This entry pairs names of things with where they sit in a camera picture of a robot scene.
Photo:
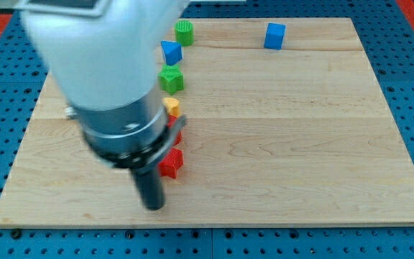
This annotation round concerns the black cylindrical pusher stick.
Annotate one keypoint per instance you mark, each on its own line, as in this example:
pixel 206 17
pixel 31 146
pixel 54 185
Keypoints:
pixel 149 186

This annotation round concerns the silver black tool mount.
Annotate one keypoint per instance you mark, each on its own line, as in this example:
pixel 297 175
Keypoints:
pixel 128 131

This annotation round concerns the red star block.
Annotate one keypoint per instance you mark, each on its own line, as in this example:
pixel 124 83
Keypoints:
pixel 171 163

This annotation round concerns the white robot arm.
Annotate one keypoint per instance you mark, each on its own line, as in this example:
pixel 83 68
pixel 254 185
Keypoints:
pixel 101 54

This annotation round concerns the green star block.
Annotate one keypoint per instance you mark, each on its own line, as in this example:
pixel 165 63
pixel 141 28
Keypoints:
pixel 171 79

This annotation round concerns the yellow block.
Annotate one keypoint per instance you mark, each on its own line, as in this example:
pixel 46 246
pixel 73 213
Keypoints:
pixel 172 106

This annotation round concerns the blue triangle block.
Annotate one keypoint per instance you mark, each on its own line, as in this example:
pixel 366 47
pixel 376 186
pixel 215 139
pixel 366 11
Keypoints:
pixel 172 52

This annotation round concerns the green cylinder block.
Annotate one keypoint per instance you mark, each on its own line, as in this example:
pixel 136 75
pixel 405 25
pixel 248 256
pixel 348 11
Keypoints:
pixel 184 32

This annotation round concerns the wooden board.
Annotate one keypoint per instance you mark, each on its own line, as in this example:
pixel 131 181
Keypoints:
pixel 297 137

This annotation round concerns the blue cube block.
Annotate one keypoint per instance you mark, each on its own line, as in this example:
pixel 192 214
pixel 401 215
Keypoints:
pixel 274 36

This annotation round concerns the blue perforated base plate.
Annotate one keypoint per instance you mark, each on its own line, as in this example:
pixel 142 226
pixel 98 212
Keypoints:
pixel 385 30

